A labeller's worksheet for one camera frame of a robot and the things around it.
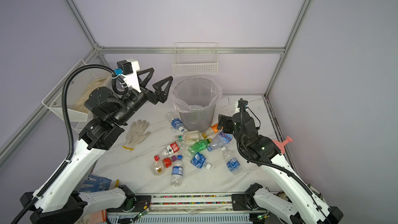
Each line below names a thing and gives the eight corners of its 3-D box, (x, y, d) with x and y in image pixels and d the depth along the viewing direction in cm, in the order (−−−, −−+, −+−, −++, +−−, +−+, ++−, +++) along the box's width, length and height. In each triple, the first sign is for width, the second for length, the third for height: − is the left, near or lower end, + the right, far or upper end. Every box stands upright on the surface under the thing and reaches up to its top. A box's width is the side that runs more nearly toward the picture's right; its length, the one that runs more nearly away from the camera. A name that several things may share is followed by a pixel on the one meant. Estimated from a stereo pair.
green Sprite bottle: (195, 154, 89) (194, 152, 87) (190, 147, 92) (190, 144, 90) (212, 144, 94) (212, 142, 91) (207, 138, 96) (207, 135, 94)
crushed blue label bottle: (191, 162, 88) (190, 159, 84) (198, 155, 91) (197, 151, 87) (205, 174, 84) (205, 171, 79) (211, 165, 87) (212, 162, 82)
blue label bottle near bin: (164, 121, 106) (162, 116, 102) (170, 116, 109) (168, 111, 105) (180, 133, 100) (180, 129, 96) (186, 128, 103) (186, 123, 99)
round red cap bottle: (151, 176, 83) (149, 173, 80) (155, 158, 90) (153, 155, 86) (169, 176, 83) (168, 173, 80) (172, 158, 90) (170, 155, 86)
